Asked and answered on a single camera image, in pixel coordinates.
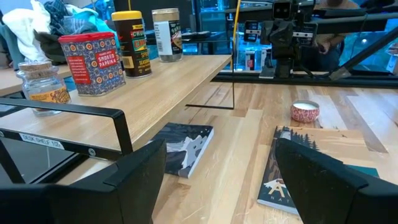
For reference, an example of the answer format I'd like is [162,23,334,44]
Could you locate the yellow hanging cable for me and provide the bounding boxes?
[230,0,243,71]

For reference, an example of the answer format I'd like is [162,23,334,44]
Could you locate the black aluminium table frame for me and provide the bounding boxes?
[213,70,398,90]

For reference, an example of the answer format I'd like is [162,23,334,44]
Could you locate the black equipment rack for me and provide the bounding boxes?
[223,7,398,34]

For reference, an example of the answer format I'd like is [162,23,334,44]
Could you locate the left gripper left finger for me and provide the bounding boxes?
[0,138,167,224]

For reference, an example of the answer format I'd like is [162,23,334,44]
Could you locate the white crumpled cloth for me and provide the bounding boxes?
[1,0,52,63]

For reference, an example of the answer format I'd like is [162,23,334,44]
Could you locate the wooden desk shelf black legs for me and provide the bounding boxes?
[0,54,236,185]

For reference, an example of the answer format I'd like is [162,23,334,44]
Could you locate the right arm silver base plate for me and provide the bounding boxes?
[259,58,277,79]

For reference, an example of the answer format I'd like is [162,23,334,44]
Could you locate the pile of mixed clothes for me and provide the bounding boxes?
[32,0,121,66]

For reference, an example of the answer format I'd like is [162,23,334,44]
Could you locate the Acadia national park book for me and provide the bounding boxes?
[257,126,381,215]

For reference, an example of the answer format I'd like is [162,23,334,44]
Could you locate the red-lid smoked paprika tin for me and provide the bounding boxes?
[58,31,127,96]

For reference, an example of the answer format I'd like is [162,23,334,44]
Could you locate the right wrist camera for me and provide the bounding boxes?
[272,0,292,20]

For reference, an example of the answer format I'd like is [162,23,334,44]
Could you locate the thick black steel beam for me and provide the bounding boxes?
[328,26,398,82]

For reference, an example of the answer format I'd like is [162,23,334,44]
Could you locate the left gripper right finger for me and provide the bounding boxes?
[275,138,398,224]

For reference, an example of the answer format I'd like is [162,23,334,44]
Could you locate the person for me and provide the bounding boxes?
[312,0,363,74]

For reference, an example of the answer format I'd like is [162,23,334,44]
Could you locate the yellow-lid dark spice jar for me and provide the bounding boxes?
[111,10,153,78]

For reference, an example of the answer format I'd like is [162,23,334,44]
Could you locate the small dark mountain notebook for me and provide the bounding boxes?
[148,122,215,179]

